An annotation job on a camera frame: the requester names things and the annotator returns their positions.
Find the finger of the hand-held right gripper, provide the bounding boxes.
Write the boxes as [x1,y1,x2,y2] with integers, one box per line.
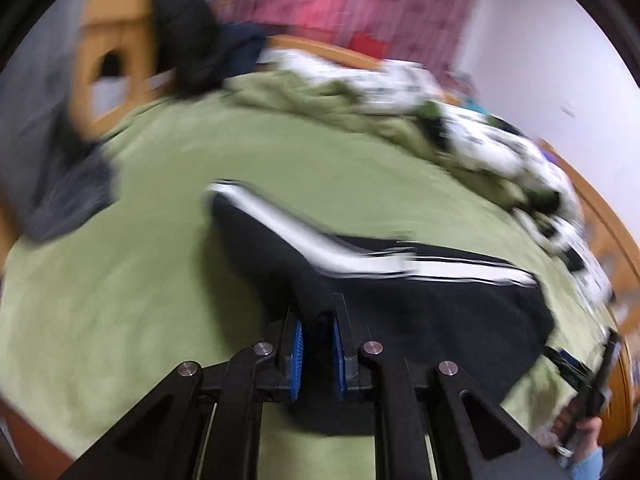
[595,327,624,398]
[542,345,592,392]

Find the white floral quilt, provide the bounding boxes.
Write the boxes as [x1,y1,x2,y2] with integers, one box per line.
[225,50,586,261]

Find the navy blue garment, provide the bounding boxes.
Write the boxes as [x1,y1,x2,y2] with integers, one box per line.
[215,22,273,86]

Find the wooden bed frame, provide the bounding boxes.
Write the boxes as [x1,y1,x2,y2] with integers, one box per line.
[70,0,636,446]

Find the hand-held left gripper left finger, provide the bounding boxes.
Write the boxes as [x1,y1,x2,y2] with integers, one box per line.
[60,305,304,480]

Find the white floral pillow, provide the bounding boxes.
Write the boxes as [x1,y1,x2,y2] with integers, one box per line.
[565,230,617,307]

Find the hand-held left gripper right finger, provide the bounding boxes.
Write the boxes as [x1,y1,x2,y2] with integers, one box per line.
[330,292,571,480]

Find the grey jeans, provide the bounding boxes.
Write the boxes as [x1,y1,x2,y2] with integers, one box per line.
[0,0,118,243]

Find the green bed sheet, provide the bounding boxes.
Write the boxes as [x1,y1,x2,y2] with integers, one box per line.
[0,72,621,480]

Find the black jacket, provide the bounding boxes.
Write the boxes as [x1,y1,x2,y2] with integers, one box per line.
[150,0,231,98]

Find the black pants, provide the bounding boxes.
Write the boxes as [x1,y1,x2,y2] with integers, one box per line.
[207,180,556,436]

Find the person's right hand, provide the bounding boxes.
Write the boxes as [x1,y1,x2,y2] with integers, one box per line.
[554,402,604,457]

